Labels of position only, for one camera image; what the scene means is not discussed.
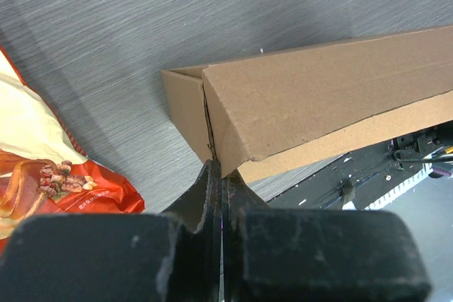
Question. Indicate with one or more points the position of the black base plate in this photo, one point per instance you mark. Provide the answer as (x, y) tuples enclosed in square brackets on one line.
[(360, 177)]

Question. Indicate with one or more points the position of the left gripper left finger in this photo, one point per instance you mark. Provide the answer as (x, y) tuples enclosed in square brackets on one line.
[(171, 256)]

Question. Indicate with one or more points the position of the cassava chips bag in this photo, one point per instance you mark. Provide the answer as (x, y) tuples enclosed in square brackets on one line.
[(43, 169)]

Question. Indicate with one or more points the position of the slotted cable duct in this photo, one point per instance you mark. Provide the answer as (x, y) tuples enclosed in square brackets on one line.
[(399, 190)]

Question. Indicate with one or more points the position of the large brown cardboard box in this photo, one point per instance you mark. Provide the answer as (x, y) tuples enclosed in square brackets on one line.
[(280, 111)]

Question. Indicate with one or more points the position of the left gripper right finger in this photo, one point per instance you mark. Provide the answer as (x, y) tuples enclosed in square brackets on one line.
[(314, 254)]

